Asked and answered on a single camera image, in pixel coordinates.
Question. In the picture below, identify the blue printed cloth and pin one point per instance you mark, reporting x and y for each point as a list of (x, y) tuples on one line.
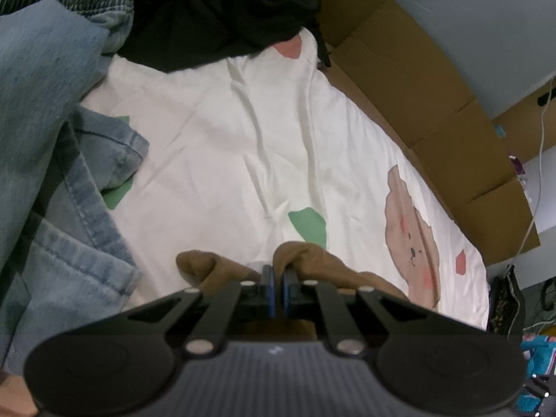
[(538, 347)]

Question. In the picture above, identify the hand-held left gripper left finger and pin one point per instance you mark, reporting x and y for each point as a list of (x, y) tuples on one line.
[(268, 291)]

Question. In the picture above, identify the person's bare leg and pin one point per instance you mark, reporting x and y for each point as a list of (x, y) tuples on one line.
[(15, 399)]

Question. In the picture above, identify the black crumpled cloth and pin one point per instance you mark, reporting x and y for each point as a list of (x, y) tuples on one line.
[(208, 17)]

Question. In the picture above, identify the purple white detergent pouch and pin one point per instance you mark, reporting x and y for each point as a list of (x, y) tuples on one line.
[(516, 166)]

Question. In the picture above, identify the brown printed t-shirt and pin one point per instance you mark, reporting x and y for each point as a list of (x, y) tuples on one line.
[(312, 260)]

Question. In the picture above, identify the grey plastic-wrapped mattress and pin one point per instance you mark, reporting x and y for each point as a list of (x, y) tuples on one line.
[(478, 21)]

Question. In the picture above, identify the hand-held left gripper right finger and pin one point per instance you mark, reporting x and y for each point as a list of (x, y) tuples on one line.
[(287, 295)]

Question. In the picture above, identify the brown cardboard sheet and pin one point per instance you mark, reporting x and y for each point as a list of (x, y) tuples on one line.
[(425, 108)]

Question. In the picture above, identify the white bear printed blanket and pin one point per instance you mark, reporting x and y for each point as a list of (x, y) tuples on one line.
[(243, 147)]

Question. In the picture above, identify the blue denim jeans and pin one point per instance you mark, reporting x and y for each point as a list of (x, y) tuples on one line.
[(43, 117)]

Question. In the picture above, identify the leopard patterned cloth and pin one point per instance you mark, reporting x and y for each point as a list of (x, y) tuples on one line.
[(504, 299)]

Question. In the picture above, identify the tall brown cardboard panel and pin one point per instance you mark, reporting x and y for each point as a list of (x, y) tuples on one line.
[(521, 134)]

